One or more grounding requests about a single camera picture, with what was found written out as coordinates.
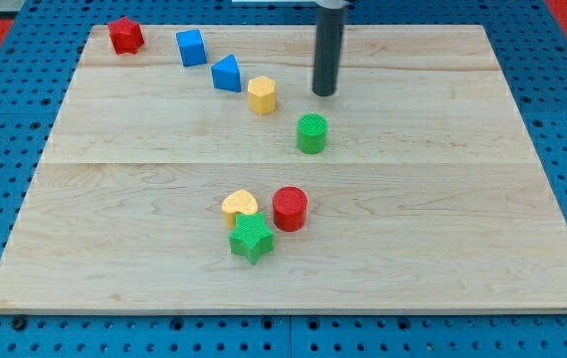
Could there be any green cylinder block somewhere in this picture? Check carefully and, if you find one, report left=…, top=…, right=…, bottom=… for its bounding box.
left=296, top=113, right=328, bottom=154

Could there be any blue triangle block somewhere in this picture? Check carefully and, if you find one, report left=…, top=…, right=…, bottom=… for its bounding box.
left=211, top=55, right=242, bottom=92

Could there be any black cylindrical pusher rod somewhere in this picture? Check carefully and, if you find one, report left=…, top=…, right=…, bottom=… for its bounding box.
left=312, top=0, right=347, bottom=96

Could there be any yellow heart block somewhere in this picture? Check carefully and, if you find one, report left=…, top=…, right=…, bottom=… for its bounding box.
left=221, top=189, right=259, bottom=230

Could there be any blue cube block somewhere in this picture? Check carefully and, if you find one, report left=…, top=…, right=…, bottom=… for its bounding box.
left=176, top=29, right=207, bottom=67

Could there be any green star block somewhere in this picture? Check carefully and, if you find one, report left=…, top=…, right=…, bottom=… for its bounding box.
left=229, top=212, right=275, bottom=266

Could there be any red cylinder block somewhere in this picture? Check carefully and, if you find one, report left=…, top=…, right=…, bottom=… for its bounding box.
left=273, top=186, right=308, bottom=232

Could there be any light wooden board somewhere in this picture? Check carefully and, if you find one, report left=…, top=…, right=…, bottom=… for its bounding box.
left=0, top=25, right=567, bottom=315

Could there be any yellow hexagon block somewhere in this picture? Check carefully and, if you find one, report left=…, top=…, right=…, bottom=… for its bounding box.
left=247, top=76, right=277, bottom=115

